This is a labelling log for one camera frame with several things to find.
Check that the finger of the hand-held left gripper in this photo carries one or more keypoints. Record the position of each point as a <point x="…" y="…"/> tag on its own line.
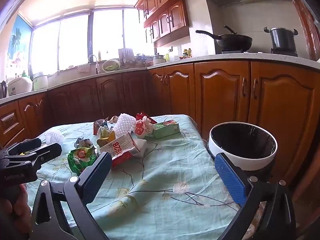
<point x="47" y="152"/>
<point x="31" y="143"/>

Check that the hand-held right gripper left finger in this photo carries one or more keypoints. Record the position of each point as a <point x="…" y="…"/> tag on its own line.
<point x="97" y="171"/>

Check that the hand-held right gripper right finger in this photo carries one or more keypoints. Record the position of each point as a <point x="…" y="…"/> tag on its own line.
<point x="230" y="177"/>

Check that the green snack wrapper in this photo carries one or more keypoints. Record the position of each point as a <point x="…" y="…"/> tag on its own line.
<point x="80" y="157"/>

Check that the white bin with black liner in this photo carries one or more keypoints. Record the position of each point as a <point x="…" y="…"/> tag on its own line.
<point x="250" y="164"/>

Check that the yellow wrapper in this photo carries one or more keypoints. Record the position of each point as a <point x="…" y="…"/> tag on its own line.
<point x="106" y="136"/>

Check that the large white foam net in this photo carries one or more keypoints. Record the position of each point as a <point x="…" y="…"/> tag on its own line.
<point x="123" y="125"/>

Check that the green drink carton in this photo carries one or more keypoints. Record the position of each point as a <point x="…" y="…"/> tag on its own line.
<point x="167" y="130"/>

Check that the person's left hand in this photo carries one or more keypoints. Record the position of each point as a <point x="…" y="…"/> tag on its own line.
<point x="17" y="215"/>

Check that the small white foam net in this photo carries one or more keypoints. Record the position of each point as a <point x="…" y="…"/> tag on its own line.
<point x="53" y="136"/>

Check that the red snack packet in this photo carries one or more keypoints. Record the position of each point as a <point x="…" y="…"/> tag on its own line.
<point x="122" y="160"/>

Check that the silver crumpled wrapper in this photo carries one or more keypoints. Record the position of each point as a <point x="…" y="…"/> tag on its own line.
<point x="83" y="143"/>

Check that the white carton with red print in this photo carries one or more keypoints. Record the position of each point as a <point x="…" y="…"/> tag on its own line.
<point x="120" y="143"/>

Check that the beige crumpled paper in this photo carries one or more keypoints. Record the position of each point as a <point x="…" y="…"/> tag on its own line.
<point x="113" y="119"/>

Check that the green floral tablecloth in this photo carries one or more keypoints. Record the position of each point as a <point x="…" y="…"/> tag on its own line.
<point x="155" y="180"/>

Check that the white rice cooker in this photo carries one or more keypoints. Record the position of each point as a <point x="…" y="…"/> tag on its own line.
<point x="20" y="86"/>

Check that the red and white crumpled wrapper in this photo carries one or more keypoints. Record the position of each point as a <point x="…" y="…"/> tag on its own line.
<point x="142" y="130"/>

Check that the black kettle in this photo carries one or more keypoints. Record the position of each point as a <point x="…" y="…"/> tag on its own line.
<point x="3" y="90"/>

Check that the white and green cooker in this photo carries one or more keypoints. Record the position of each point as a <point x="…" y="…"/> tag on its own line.
<point x="40" y="81"/>

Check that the wooden lower cabinets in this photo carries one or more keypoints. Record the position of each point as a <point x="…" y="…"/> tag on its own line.
<point x="220" y="92"/>

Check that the wooden cabinets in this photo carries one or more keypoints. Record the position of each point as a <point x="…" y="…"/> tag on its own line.
<point x="220" y="92"/>
<point x="175" y="17"/>

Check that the chrome faucet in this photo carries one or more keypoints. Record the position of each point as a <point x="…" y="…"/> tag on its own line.
<point x="93" y="58"/>

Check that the kitchen window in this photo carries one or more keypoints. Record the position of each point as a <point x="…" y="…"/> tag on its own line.
<point x="75" y="42"/>

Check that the utensil holder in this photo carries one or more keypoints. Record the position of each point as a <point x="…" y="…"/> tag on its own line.
<point x="125" y="56"/>

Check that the speckled white countertop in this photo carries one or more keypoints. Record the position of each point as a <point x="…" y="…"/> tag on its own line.
<point x="225" y="57"/>

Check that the white pot with lid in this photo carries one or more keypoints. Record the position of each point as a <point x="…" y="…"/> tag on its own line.
<point x="158" y="59"/>

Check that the group of condiment bottles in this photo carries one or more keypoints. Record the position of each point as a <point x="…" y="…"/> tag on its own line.
<point x="187" y="53"/>

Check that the black wok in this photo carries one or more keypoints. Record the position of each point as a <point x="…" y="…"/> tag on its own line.
<point x="233" y="42"/>

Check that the black gas stove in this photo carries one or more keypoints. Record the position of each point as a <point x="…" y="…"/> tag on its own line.
<point x="285" y="52"/>

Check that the dark cooking pot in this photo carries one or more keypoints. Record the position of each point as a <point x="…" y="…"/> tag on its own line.
<point x="282" y="38"/>

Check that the wooden upper cabinets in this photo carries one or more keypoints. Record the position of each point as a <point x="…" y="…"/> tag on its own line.
<point x="175" y="17"/>

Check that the wooden glass cabinet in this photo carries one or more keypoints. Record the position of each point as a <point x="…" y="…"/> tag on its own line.
<point x="306" y="22"/>

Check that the wall poster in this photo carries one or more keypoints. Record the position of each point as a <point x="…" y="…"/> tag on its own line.
<point x="18" y="45"/>

